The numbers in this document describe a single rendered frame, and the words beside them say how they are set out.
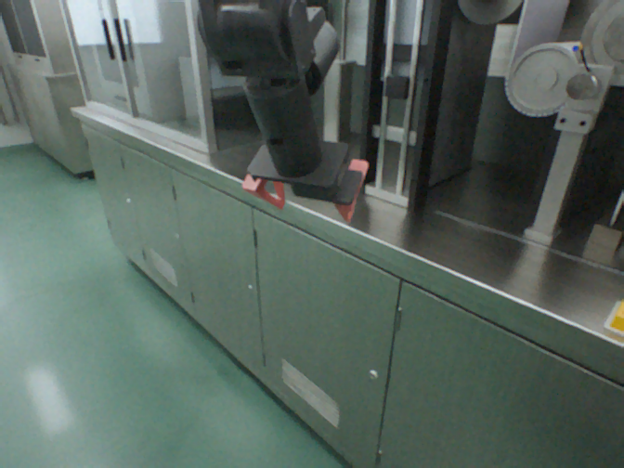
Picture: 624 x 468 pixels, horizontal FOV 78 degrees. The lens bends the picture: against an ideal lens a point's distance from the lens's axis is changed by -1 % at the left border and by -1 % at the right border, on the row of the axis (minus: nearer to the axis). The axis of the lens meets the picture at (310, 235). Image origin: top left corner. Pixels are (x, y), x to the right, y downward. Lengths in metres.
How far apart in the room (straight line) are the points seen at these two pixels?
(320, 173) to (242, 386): 1.34
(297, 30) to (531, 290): 0.52
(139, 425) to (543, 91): 1.57
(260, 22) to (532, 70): 0.64
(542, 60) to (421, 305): 0.50
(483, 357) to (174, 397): 1.23
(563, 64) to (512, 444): 0.69
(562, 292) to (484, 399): 0.26
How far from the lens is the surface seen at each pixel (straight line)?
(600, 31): 0.85
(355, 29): 1.52
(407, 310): 0.82
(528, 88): 0.89
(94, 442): 1.69
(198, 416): 1.62
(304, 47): 0.35
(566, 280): 0.75
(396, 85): 0.86
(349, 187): 0.43
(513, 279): 0.71
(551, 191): 0.85
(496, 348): 0.76
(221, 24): 0.35
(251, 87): 0.38
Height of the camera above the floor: 1.26
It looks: 28 degrees down
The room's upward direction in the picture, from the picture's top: straight up
